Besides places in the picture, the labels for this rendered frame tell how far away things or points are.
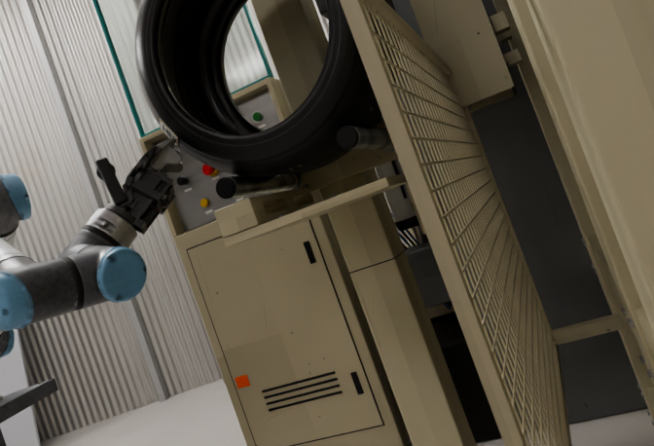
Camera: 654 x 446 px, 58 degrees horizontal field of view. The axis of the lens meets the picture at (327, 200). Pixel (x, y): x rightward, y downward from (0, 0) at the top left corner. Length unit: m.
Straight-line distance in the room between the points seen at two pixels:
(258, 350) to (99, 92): 2.85
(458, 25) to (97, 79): 3.44
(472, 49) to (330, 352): 1.06
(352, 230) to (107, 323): 3.17
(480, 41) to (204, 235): 1.15
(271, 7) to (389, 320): 0.87
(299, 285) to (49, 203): 2.95
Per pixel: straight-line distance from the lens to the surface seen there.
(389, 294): 1.51
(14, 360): 4.41
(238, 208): 1.20
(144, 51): 1.33
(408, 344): 1.53
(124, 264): 1.03
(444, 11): 1.41
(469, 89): 1.37
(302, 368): 2.01
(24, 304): 0.98
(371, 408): 1.98
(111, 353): 4.51
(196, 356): 4.29
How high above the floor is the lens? 0.76
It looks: 2 degrees up
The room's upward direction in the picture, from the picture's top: 20 degrees counter-clockwise
